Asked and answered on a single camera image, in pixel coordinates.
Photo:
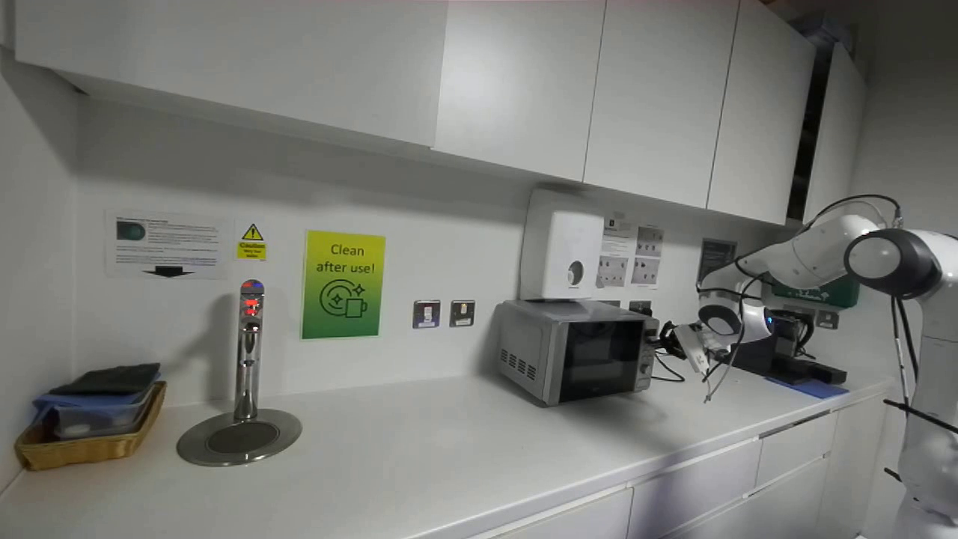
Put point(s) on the yellow tray with items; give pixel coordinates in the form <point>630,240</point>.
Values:
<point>79,454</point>

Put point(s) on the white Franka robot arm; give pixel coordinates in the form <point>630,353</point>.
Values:
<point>808,256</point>

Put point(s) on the white notice with green logo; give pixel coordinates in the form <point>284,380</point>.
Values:
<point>169,244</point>

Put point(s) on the white paper towel dispenser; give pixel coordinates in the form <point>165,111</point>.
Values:
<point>558,249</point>

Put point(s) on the small wall socket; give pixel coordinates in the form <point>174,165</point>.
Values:
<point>826,317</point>

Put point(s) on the double wall power socket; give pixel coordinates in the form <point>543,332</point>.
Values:
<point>642,306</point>

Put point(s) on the green clean after use poster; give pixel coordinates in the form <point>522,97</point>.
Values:
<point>344,285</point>

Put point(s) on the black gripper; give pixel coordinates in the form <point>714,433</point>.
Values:
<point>678,337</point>

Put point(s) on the chrome boiling water tap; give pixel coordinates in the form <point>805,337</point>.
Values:
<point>245,349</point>

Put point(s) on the yellow warning triangle sticker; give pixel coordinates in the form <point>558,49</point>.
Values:
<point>251,244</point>

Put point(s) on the silver microwave oven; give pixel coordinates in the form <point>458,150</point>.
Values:
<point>527,349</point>

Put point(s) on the flat blue cloth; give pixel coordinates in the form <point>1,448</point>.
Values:
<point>820,391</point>

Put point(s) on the white lower drawer front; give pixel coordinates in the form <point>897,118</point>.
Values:
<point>793,449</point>

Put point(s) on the dark framed wall sign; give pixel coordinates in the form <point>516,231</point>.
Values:
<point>711,256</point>

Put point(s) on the white lower cabinet front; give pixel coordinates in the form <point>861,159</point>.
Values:
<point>793,509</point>
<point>692,490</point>
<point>853,469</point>

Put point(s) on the green wall sign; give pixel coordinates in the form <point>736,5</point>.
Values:
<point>835,294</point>

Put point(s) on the silver wall switch plate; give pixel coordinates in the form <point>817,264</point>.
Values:
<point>425,314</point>
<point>463,313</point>
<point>608,300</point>

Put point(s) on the white upper cabinet door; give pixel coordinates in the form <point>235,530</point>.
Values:
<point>757,121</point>
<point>660,100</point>
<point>248,60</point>
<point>518,78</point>
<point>835,139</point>

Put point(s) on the round metal drip tray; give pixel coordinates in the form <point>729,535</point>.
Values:
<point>239,442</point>

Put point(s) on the flat black pad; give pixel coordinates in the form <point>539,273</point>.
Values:
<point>108,377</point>

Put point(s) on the printed instruction sheet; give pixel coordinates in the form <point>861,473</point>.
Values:
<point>612,271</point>
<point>618,229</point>
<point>650,240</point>
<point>647,271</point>

